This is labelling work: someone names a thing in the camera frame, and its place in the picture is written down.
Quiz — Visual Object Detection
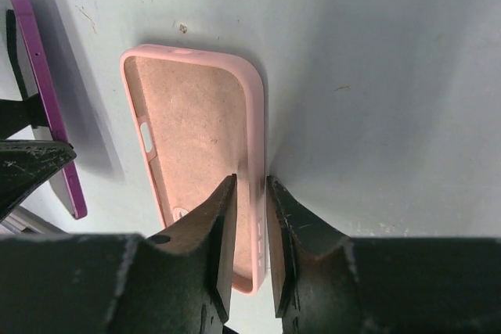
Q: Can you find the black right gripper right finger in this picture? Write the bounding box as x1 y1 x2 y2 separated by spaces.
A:
267 176 500 333

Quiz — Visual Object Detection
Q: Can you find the purple smartphone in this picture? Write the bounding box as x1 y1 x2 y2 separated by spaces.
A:
1 0 88 219

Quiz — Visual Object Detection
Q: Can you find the pink silicone phone case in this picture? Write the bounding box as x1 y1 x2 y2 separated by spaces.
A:
120 45 267 294

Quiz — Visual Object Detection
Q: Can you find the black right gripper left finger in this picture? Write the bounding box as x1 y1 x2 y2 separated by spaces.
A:
1 175 237 333

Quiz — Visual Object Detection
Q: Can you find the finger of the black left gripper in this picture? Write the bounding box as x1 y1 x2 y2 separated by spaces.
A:
0 141 76 219
1 9 53 138

